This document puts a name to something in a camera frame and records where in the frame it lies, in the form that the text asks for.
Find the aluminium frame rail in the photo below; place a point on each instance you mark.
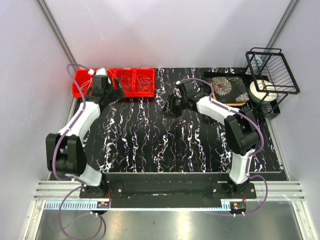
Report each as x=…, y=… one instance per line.
x=54, y=190

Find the glass cup in rack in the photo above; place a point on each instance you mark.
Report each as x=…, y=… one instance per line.
x=256, y=63

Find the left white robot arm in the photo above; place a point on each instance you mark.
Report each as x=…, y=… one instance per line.
x=65, y=154

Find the red storage bin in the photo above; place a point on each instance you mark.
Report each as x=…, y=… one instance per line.
x=83, y=81
x=107, y=72
x=126, y=78
x=144, y=82

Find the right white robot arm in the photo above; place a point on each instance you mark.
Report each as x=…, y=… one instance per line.
x=243, y=135

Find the black tray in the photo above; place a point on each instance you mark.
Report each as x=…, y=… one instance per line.
x=269, y=110

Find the floral square plate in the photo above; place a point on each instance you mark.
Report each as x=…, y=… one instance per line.
x=229, y=90

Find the black wire dish rack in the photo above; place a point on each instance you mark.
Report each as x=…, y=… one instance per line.
x=275, y=69

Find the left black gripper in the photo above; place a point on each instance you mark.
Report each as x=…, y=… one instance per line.
x=118, y=94

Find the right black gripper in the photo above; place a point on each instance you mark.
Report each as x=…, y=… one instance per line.
x=168, y=110

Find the white green bowl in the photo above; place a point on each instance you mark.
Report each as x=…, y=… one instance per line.
x=264, y=92

